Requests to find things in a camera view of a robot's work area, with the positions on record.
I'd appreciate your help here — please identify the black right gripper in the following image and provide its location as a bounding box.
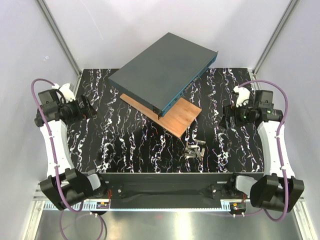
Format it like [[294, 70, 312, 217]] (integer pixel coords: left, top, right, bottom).
[[218, 100, 254, 130]]

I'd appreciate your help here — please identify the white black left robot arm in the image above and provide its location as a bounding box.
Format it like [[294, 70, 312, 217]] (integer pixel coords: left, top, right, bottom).
[[34, 89, 108, 211]]

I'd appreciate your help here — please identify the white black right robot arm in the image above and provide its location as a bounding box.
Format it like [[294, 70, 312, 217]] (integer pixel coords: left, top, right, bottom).
[[220, 86, 305, 212]]

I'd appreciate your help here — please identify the wooden board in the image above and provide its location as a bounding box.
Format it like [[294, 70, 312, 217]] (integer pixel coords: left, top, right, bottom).
[[120, 93, 202, 138]]

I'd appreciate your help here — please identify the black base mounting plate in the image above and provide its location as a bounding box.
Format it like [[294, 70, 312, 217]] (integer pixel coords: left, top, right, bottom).
[[101, 173, 243, 211]]

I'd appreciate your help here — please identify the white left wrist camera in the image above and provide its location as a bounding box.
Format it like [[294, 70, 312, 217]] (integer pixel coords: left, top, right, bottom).
[[52, 83, 76, 103]]

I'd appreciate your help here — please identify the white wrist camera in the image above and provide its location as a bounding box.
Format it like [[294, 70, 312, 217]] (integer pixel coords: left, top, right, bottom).
[[233, 86, 250, 108], [52, 83, 76, 103]]

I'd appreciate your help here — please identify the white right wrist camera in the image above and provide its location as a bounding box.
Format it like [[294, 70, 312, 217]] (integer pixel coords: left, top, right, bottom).
[[233, 86, 250, 108]]

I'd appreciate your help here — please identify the dark grey network switch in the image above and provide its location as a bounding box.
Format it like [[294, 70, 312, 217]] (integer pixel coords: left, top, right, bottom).
[[108, 32, 218, 118]]

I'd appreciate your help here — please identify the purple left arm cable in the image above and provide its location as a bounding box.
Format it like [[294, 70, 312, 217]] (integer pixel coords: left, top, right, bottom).
[[30, 78, 108, 239]]

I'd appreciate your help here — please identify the left aluminium frame post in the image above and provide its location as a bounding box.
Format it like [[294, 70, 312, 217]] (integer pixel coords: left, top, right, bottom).
[[35, 0, 82, 78]]

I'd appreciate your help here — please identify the aluminium frame post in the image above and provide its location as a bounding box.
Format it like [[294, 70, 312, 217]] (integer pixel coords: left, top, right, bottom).
[[35, 0, 82, 78], [252, 0, 300, 76]]

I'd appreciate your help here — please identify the right aluminium frame post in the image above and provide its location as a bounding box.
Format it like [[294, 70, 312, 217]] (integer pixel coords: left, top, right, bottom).
[[252, 0, 300, 76]]

